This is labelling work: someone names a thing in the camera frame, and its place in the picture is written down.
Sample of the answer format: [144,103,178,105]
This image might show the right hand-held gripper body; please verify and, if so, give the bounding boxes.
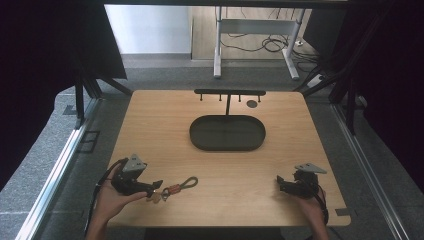
[285,162,328,200]

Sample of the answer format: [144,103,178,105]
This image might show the black key holder with tray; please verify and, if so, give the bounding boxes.
[188,88,267,152]

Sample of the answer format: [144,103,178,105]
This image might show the person's left hand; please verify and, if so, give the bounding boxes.
[93,165,148,227]

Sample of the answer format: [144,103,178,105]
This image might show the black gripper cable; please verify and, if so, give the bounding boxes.
[83,157,130,235]
[312,183,331,226]

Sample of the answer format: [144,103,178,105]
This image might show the white power strip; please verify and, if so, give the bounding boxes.
[306,73,326,89]

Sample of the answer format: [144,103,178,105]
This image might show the black metal frame struts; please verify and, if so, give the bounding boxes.
[73,66,134,130]
[293,6,395,136]

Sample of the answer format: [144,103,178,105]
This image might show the white metal desk frame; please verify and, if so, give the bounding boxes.
[213,6,306,81]

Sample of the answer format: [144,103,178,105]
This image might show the aluminium rail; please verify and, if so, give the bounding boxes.
[14,97,102,240]
[331,103,412,240]

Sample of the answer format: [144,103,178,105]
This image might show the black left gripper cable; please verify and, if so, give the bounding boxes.
[83,157,130,235]

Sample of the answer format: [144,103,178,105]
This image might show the black cables on floor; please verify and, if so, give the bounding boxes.
[219,31,322,73]

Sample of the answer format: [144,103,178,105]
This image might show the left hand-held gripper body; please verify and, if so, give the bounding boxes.
[110,153,150,197]

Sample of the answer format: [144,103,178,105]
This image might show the black tape square outline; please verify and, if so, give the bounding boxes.
[76,130,101,155]

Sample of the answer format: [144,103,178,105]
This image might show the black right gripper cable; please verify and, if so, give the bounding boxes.
[312,183,331,226]

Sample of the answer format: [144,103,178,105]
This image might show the keychain with olive cord loop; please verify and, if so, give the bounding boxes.
[146,176,199,204]

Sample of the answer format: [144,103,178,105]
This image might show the person's right hand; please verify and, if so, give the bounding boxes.
[292,186,329,228]

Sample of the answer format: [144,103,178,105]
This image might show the dark curtain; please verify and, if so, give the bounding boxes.
[0,0,128,192]
[302,0,424,185]

